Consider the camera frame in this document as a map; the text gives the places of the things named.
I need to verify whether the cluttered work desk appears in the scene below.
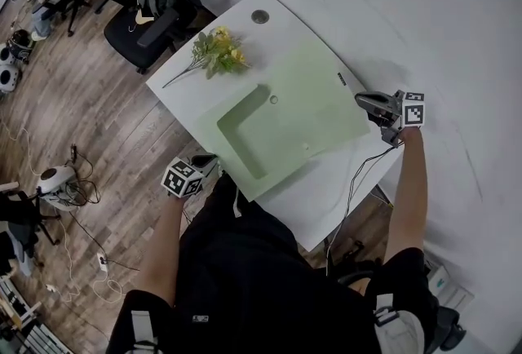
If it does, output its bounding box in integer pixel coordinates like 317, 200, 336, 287
0, 274, 62, 354

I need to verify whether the wooden clothes hanger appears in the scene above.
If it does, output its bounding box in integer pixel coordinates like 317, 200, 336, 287
128, 6, 157, 33

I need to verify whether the white storage box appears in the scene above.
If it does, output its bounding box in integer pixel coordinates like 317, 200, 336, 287
426, 258, 476, 313

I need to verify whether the yellow artificial flower bunch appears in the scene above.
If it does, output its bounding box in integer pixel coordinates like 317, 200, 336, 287
161, 26, 252, 89

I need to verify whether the white shoulder strap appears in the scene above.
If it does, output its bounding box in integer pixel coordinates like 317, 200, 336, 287
122, 309, 162, 354
373, 293, 427, 354

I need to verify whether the thin white cable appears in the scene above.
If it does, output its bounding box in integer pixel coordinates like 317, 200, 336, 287
0, 115, 127, 304

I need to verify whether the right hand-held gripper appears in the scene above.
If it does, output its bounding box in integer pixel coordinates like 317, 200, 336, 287
354, 90, 426, 148

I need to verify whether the white table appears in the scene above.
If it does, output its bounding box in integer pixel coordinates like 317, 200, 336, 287
145, 0, 409, 252

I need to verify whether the person's black clothing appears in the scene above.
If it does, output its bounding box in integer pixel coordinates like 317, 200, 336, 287
108, 172, 441, 354

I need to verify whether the black helmet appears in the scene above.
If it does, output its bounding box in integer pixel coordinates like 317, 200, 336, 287
7, 29, 36, 62

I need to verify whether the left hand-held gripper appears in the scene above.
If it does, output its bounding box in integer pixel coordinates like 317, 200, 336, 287
161, 154, 219, 198

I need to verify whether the person's left forearm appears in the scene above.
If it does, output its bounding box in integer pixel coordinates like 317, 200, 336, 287
132, 195, 191, 308

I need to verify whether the person's right forearm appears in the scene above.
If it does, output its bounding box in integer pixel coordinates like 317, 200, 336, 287
383, 126, 428, 268

